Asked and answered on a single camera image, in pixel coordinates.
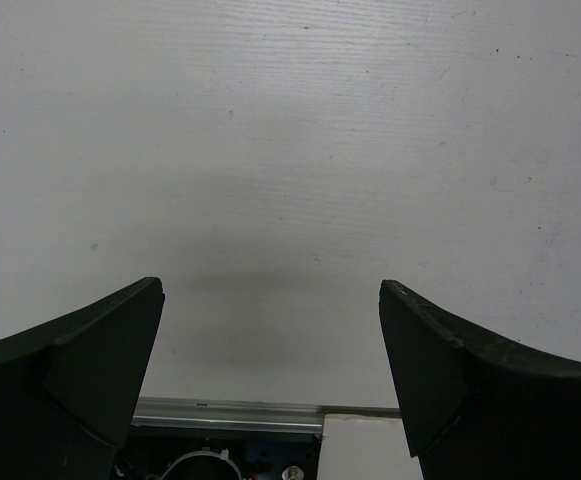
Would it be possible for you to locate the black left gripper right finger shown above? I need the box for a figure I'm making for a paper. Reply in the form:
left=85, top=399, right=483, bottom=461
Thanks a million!
left=379, top=280, right=581, bottom=479

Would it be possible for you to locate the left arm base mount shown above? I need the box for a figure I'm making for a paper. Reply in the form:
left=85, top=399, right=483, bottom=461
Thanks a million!
left=108, top=432, right=321, bottom=479

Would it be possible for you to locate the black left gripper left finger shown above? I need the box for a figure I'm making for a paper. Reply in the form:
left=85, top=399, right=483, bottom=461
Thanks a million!
left=0, top=277, right=165, bottom=479

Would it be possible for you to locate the aluminium table edge rail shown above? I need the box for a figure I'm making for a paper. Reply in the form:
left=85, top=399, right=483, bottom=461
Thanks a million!
left=132, top=397, right=401, bottom=435

